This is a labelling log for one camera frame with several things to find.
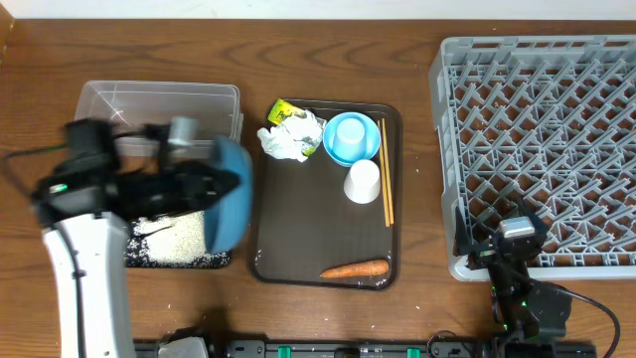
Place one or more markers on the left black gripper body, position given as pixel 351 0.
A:
pixel 158 191

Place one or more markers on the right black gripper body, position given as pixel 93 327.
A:
pixel 482 257

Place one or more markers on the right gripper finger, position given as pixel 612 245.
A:
pixel 463 243
pixel 536 221

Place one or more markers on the pile of white rice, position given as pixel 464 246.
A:
pixel 171 240

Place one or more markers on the dark blue plate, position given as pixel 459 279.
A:
pixel 226 223

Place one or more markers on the orange carrot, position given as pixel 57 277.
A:
pixel 369 268

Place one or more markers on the yellow silver snack wrapper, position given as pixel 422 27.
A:
pixel 281 110

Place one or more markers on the white tissue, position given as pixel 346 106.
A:
pixel 296 137

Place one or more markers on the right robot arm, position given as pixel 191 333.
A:
pixel 533 313

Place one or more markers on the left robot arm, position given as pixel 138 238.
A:
pixel 86 205

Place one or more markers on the black waste tray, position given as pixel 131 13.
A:
pixel 134 259

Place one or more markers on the grey dishwasher rack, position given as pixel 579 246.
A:
pixel 548 120

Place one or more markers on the clear plastic bin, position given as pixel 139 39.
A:
pixel 131 104

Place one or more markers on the white cup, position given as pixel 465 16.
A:
pixel 363 182

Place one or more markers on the brown serving tray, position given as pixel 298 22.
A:
pixel 303 223

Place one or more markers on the light blue bowl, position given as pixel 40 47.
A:
pixel 372 137

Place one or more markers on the wooden chopstick right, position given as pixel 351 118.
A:
pixel 387 172

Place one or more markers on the wooden chopstick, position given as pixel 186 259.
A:
pixel 387 172
pixel 383 180

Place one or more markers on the wooden chopstick left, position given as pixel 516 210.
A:
pixel 383 180

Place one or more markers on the light blue cup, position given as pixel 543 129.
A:
pixel 349 140

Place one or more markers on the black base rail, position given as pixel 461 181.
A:
pixel 443 344

